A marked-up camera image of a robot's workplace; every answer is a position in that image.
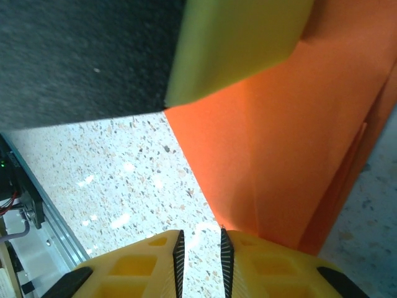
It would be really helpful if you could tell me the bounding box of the grey metal floor panel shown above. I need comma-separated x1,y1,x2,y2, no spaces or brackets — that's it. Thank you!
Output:
0,201,81,298

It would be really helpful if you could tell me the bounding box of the red wire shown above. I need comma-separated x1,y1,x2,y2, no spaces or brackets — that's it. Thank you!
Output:
0,191,19,217

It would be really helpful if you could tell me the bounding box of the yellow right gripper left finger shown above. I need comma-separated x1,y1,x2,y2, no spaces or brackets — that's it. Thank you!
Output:
45,228,186,298

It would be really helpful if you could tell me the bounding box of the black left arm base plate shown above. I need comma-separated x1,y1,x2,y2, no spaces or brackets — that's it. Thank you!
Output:
0,135,43,230

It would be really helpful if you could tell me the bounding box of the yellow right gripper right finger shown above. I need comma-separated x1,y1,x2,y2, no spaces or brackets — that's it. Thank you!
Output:
220,228,370,298

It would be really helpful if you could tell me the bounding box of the orange paper sheet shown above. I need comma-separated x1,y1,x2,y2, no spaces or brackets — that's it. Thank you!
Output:
163,0,397,257

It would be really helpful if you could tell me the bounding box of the long aluminium mounting rail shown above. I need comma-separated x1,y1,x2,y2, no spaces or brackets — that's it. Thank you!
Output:
0,132,91,268

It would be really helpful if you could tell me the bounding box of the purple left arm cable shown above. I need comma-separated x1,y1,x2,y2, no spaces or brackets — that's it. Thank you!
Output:
0,222,31,245

